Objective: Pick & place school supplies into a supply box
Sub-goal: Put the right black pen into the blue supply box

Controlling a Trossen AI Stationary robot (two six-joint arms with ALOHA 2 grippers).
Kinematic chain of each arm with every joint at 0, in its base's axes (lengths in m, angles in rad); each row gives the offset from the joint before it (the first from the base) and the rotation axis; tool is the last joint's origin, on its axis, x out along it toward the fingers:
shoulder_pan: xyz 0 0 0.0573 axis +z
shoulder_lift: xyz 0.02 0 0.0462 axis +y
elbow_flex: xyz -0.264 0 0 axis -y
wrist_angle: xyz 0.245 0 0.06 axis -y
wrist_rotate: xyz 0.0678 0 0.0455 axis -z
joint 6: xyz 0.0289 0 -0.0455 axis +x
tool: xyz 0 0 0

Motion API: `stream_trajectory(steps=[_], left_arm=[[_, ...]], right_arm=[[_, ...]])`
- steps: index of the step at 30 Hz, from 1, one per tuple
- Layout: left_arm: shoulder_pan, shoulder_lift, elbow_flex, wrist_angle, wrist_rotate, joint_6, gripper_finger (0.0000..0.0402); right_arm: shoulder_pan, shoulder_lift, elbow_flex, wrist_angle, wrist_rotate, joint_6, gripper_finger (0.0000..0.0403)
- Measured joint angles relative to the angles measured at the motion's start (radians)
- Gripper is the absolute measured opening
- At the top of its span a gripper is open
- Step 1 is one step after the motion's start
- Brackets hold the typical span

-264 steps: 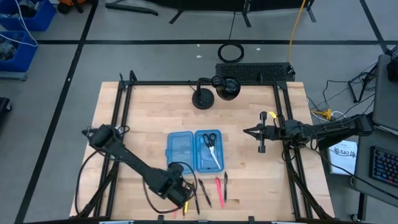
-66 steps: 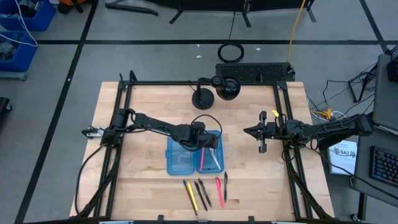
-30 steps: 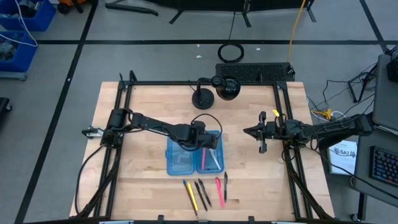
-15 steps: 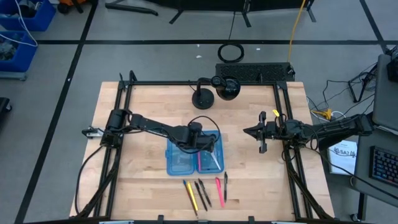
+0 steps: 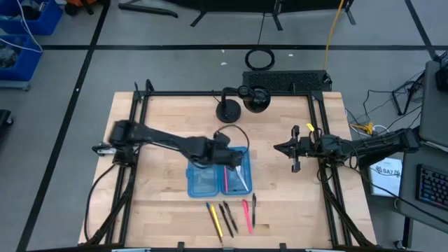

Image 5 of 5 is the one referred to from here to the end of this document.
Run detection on grey desk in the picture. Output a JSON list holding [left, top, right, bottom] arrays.
[[398, 139, 448, 234], [419, 59, 448, 148]]

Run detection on brown pencil with blue eraser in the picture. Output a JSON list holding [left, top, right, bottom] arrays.
[[205, 202, 224, 244]]

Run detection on black perforated panel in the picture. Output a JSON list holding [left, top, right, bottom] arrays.
[[241, 69, 333, 94]]

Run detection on black metal floor bar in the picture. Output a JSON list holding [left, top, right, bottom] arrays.
[[118, 2, 179, 18]]

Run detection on pink pen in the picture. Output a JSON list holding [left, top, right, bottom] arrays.
[[241, 199, 254, 235]]

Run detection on black computer keyboard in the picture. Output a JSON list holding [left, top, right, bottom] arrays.
[[415, 163, 448, 211]]

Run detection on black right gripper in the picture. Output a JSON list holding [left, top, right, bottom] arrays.
[[273, 125, 320, 174]]

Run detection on yellow power plug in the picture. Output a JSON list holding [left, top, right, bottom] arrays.
[[351, 122, 376, 137]]

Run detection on coiled black cable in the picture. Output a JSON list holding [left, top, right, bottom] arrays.
[[244, 48, 276, 71]]

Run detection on blue plastic supply box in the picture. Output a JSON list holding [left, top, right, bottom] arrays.
[[186, 146, 253, 199]]

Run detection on yellow hanging cable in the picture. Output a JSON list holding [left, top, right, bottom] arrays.
[[323, 0, 347, 71]]

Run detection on black desk lamp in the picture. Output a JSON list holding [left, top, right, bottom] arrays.
[[215, 85, 272, 124]]

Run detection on black partition screen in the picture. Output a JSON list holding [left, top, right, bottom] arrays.
[[188, 0, 357, 32]]

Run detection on blue storage bin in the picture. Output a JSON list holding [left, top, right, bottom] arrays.
[[0, 0, 64, 36], [0, 34, 43, 82]]

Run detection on white printed paper sheet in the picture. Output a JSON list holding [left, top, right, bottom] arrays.
[[369, 157, 403, 198]]

